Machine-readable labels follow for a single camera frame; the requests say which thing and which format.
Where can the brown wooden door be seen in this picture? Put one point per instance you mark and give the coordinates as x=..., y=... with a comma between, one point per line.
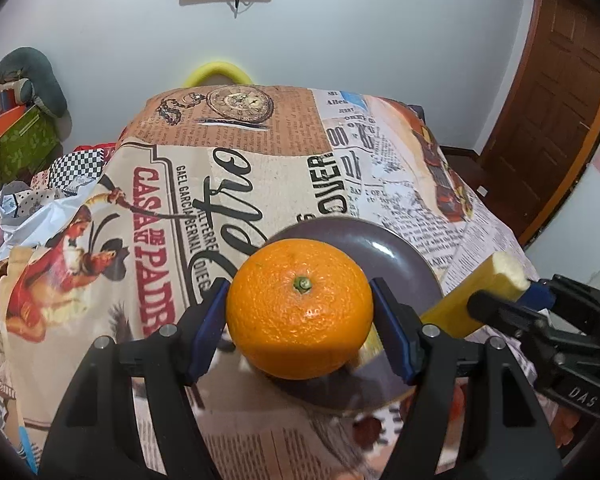
x=555, y=110

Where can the dark purple plate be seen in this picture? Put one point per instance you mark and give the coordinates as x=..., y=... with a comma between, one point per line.
x=405, y=260

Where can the green patterned box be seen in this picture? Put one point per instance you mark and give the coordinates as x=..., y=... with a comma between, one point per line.
x=17, y=152

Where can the checkered cloth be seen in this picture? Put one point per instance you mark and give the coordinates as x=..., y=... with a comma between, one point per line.
x=75, y=167

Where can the newspaper print tablecloth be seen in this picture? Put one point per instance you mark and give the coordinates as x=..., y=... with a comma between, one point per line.
x=145, y=220

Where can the yellow banana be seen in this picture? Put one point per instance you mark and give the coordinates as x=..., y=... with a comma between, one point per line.
x=480, y=295

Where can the orange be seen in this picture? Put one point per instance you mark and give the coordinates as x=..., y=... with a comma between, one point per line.
x=300, y=308

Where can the orange box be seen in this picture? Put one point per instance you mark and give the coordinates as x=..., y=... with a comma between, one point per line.
x=2, y=122

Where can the yellow chair back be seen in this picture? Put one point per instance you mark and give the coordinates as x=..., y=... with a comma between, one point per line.
x=214, y=72

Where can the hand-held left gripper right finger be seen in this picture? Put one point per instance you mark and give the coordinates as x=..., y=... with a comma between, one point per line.
x=392, y=330

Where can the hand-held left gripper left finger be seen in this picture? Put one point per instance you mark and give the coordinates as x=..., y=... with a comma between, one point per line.
x=211, y=327

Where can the grey neck pillow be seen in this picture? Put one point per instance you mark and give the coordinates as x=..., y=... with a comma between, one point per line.
x=40, y=72

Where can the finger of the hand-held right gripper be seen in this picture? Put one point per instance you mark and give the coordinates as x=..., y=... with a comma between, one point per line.
x=510, y=317
x=582, y=290

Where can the white plastic bag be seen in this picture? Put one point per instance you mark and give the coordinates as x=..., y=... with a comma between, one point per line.
x=40, y=220

